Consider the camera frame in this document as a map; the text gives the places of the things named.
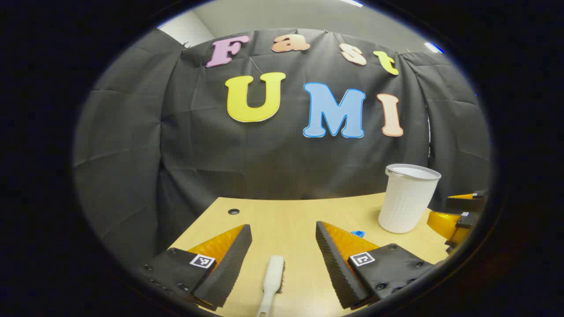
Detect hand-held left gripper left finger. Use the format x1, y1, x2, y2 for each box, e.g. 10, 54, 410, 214
140, 224, 253, 311

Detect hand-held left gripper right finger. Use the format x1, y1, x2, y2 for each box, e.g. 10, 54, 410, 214
315, 221, 437, 310

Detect white ribbed garbage bin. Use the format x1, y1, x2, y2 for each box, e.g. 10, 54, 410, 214
378, 164, 442, 234

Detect small white broom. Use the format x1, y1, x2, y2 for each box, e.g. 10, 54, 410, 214
257, 255, 286, 317

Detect wooden desktop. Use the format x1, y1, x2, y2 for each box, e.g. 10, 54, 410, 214
167, 192, 450, 317

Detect black backdrop cloth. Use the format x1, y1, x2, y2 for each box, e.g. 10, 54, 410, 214
73, 28, 492, 269

